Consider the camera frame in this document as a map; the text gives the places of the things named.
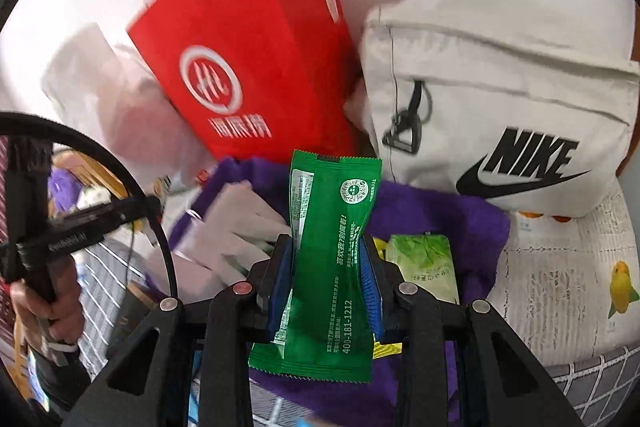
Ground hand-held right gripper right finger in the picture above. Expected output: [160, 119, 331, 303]
[359, 234, 583, 427]

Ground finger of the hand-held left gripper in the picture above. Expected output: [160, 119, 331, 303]
[119, 196, 164, 225]

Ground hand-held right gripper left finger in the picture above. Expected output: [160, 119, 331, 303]
[65, 234, 296, 427]

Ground light green tissue packet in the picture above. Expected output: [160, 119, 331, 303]
[387, 233, 461, 305]

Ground yellow pouch with black straps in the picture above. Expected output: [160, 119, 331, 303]
[372, 237, 403, 360]

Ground green sachet packet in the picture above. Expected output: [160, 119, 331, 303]
[248, 149, 383, 384]

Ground person's left hand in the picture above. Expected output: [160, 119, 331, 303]
[11, 253, 86, 349]

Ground purple plush item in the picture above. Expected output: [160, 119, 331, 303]
[50, 169, 81, 212]

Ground wooden bed headboard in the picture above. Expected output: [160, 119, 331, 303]
[50, 149, 133, 208]

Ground purple towel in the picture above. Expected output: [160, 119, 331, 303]
[167, 156, 511, 423]

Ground white plastic shopping bag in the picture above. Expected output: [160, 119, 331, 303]
[40, 22, 221, 202]

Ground blue tissue pack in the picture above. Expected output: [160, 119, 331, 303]
[186, 343, 207, 427]

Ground newspaper print sheet yellow birds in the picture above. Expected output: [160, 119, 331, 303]
[487, 187, 640, 368]

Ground red paper bag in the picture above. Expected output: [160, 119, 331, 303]
[126, 0, 371, 168]

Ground beige fabric pouch black logo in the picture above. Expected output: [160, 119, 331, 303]
[345, 0, 640, 220]

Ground grey checked cloth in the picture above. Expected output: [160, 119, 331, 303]
[75, 232, 640, 427]

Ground thick black cable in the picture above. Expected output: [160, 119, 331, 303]
[0, 112, 176, 303]

